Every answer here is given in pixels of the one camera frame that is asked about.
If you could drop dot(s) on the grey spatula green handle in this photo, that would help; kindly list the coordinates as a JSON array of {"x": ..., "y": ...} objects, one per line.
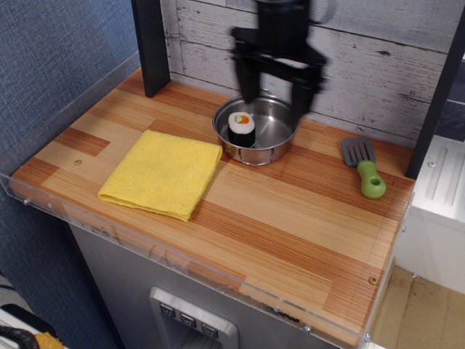
[{"x": 358, "y": 152}]

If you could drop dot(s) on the black left shelf post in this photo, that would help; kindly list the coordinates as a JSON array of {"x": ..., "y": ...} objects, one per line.
[{"x": 148, "y": 21}]

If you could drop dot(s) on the silver dispenser button panel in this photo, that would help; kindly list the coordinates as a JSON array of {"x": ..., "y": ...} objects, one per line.
[{"x": 182, "y": 324}]

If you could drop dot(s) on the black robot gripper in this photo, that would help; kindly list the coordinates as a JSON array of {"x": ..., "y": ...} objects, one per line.
[{"x": 278, "y": 47}]

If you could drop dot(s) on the yellow folded cloth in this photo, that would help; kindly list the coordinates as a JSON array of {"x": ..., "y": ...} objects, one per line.
[{"x": 162, "y": 173}]

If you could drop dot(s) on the toy sushi roll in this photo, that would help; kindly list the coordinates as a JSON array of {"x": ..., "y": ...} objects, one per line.
[{"x": 241, "y": 129}]

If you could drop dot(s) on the small steel pot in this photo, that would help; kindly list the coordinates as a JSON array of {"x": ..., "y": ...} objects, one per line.
[{"x": 275, "y": 129}]

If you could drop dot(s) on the yellow object bottom left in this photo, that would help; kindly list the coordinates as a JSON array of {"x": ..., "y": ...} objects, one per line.
[{"x": 47, "y": 341}]

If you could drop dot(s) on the grey toy fridge cabinet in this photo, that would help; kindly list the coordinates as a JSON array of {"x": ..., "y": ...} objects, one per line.
[{"x": 124, "y": 280}]

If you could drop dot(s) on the clear acrylic table guard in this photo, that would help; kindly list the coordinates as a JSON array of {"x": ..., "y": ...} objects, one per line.
[{"x": 294, "y": 238}]

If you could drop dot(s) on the white ribbed side counter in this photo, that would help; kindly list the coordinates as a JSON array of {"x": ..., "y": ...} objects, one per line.
[{"x": 431, "y": 244}]

